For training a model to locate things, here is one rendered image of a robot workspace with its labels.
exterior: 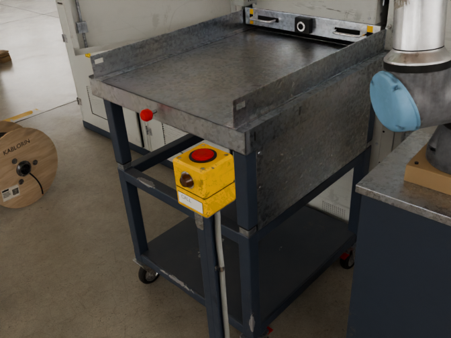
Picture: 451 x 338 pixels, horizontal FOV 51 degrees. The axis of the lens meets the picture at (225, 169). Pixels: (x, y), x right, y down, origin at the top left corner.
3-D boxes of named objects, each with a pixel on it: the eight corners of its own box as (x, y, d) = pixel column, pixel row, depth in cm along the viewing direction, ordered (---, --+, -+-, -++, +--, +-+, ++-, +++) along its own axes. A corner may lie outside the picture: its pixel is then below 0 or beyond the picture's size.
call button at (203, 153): (203, 168, 82) (202, 161, 81) (187, 161, 84) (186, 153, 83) (219, 159, 84) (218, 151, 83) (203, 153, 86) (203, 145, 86)
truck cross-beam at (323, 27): (378, 46, 143) (380, 26, 140) (245, 23, 176) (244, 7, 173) (386, 42, 146) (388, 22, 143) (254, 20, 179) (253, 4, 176)
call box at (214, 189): (207, 220, 84) (202, 171, 78) (176, 204, 89) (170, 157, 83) (237, 200, 89) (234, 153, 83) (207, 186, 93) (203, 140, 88)
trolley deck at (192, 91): (245, 155, 105) (245, 131, 102) (92, 94, 143) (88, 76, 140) (390, 70, 146) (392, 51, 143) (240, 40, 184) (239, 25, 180)
